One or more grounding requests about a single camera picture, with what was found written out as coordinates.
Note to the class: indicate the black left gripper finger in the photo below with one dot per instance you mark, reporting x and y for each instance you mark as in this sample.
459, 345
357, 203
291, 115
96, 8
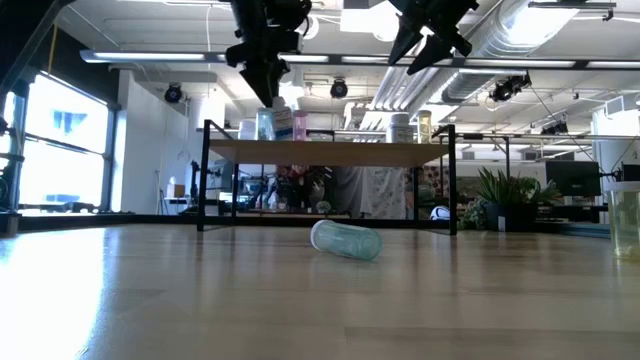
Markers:
257, 80
276, 75

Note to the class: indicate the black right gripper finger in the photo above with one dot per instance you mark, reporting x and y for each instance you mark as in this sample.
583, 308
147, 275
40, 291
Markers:
407, 42
437, 50

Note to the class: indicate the teal transparent pill vial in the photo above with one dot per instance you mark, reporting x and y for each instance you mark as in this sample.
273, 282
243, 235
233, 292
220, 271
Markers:
347, 241
265, 125

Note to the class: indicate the wide white medicine bottle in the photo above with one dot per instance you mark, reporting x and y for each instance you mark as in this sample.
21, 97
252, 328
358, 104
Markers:
400, 131

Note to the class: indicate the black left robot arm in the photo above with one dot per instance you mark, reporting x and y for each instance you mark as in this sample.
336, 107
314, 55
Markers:
5, 195

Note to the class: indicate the white corrugated ceiling pipes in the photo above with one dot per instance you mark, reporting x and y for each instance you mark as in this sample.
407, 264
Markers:
400, 87

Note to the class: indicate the round black ceiling lamp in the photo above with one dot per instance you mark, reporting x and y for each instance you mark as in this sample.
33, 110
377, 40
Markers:
339, 88
173, 93

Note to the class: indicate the black ceiling spotlight cluster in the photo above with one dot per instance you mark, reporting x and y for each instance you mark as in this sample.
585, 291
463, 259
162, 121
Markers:
510, 87
554, 128

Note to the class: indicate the long ceiling light strip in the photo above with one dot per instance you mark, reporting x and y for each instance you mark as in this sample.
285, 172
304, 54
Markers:
140, 56

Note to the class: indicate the small potted plant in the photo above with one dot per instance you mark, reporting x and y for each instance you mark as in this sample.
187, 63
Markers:
323, 206

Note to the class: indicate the white patterned cloth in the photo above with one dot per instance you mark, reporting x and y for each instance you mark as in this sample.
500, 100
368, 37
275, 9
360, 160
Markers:
370, 192

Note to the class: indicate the green potted plant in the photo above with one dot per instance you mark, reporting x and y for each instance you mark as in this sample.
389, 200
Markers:
505, 192

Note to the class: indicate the white and black ball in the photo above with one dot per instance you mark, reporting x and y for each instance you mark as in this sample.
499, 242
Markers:
440, 213

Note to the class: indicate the black computer monitor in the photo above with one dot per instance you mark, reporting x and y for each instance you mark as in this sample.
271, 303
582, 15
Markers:
572, 177
631, 172

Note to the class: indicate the large bright window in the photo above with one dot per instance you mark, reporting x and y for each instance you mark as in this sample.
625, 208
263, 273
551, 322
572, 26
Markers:
65, 145

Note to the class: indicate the silver ventilation duct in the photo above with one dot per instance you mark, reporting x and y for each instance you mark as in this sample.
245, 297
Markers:
480, 75

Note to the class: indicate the wooden shelf with black frame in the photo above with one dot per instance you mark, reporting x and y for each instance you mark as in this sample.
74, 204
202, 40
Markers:
325, 152

